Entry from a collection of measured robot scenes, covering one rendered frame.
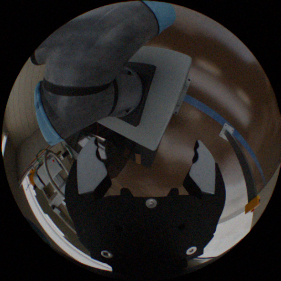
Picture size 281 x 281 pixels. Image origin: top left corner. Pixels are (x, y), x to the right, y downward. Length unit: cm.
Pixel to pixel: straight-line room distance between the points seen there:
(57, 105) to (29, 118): 598
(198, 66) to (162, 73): 94
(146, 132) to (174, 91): 19
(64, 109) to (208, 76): 122
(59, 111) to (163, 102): 27
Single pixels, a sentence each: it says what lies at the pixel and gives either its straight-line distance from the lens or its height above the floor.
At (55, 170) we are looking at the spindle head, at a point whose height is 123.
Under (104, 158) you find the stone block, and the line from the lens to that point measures 100.
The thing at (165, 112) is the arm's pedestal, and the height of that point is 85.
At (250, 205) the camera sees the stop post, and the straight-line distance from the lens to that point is 76.
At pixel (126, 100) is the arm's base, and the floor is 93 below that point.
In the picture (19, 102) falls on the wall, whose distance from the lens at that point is 604.
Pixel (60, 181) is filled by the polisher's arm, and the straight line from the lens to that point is 211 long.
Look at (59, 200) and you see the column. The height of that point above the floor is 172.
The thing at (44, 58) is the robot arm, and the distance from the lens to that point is 15.
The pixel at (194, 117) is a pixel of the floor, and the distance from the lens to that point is 120.
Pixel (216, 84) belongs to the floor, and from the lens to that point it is 124.
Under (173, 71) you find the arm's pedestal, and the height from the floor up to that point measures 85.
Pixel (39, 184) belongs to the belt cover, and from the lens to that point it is 146.
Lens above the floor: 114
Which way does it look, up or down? 50 degrees down
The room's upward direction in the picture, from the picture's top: 141 degrees counter-clockwise
